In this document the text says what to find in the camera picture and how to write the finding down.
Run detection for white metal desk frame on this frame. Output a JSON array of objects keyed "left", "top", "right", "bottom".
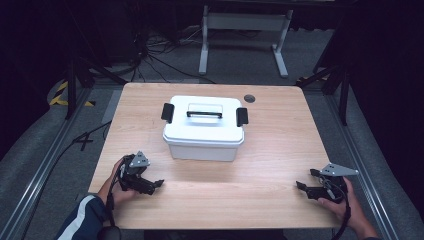
[{"left": 198, "top": 4, "right": 295, "bottom": 80}]

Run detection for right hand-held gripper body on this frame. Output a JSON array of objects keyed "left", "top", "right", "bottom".
[{"left": 306, "top": 162, "right": 360, "bottom": 205}]

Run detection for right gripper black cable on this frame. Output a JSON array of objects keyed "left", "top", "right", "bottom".
[{"left": 328, "top": 181, "right": 353, "bottom": 240}]

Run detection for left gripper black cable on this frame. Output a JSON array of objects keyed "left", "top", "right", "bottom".
[{"left": 105, "top": 164, "right": 125, "bottom": 231}]

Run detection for person's left hand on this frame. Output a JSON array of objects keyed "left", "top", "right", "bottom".
[{"left": 97, "top": 157, "right": 136, "bottom": 206}]

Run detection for person's right hand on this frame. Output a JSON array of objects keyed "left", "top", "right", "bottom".
[{"left": 317, "top": 176, "right": 368, "bottom": 232}]

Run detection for white box lid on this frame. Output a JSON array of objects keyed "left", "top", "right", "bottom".
[{"left": 162, "top": 95, "right": 246, "bottom": 146}]

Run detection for black floor cable bundle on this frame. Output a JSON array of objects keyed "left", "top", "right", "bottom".
[{"left": 131, "top": 24, "right": 204, "bottom": 83}]

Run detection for black tripod stand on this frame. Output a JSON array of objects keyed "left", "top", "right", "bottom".
[
  {"left": 64, "top": 54, "right": 128, "bottom": 121},
  {"left": 295, "top": 61, "right": 352, "bottom": 127}
]

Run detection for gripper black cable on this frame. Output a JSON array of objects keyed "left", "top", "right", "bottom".
[
  {"left": 105, "top": 164, "right": 125, "bottom": 231},
  {"left": 328, "top": 181, "right": 353, "bottom": 240}
]

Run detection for white plastic storage box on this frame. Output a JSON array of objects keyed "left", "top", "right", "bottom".
[{"left": 163, "top": 134, "right": 244, "bottom": 163}]

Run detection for black lid handle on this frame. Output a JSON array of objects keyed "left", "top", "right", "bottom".
[{"left": 186, "top": 110, "right": 224, "bottom": 120}]

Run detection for aluminium floor rail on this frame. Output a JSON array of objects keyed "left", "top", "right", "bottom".
[
  {"left": 323, "top": 94, "right": 401, "bottom": 240},
  {"left": 0, "top": 85, "right": 94, "bottom": 240}
]

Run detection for yellow black floor tape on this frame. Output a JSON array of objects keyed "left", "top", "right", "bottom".
[{"left": 48, "top": 80, "right": 97, "bottom": 108}]

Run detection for black box latch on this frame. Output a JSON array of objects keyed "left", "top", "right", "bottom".
[
  {"left": 235, "top": 106, "right": 250, "bottom": 128},
  {"left": 160, "top": 102, "right": 176, "bottom": 125}
]

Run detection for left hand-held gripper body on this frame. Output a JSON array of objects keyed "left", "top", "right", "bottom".
[{"left": 117, "top": 150, "right": 157, "bottom": 196}]

